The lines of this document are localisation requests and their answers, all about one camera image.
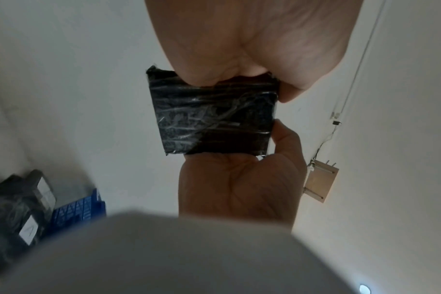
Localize thin wall cable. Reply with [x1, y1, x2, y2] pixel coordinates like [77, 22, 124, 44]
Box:
[309, 0, 388, 167]

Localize person's right hand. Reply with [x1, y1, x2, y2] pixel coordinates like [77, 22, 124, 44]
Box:
[178, 119, 309, 231]

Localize black plastic-wrapped package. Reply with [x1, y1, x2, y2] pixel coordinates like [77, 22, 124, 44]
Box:
[146, 65, 281, 157]

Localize person's left hand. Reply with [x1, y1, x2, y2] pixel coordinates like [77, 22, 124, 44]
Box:
[145, 0, 363, 104]

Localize black wrapped package white label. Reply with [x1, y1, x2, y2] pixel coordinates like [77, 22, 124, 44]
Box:
[0, 174, 48, 272]
[20, 169, 58, 215]

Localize blue plastic crate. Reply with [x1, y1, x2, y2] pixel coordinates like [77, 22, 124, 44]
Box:
[49, 187, 108, 237]

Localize person's right forearm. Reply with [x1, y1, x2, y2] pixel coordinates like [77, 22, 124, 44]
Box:
[0, 210, 356, 294]

